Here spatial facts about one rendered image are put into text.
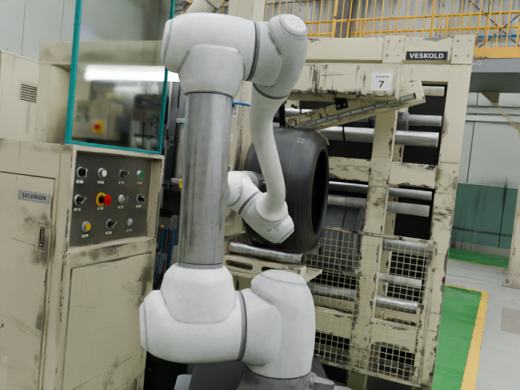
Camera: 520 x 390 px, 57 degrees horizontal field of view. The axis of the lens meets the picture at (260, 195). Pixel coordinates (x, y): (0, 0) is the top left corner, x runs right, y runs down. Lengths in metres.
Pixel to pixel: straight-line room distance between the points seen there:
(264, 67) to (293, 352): 0.62
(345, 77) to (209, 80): 1.37
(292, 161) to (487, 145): 9.45
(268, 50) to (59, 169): 0.95
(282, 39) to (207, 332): 0.63
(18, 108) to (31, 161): 3.13
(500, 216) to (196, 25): 10.29
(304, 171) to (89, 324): 1.00
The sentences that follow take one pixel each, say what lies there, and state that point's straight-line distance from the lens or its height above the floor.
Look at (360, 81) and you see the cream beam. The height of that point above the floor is 1.70.
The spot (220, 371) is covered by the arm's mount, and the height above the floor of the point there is 0.74.
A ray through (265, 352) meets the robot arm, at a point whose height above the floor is 0.86.
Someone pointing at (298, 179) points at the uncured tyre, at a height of 1.23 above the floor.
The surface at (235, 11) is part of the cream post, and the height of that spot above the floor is 1.94.
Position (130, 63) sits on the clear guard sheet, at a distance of 2.00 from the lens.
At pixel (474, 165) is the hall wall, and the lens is 11.17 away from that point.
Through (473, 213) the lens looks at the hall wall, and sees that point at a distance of 11.09.
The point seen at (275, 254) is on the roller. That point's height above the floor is 0.90.
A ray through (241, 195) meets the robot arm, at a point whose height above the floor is 1.16.
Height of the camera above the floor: 1.25
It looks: 3 degrees down
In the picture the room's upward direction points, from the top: 6 degrees clockwise
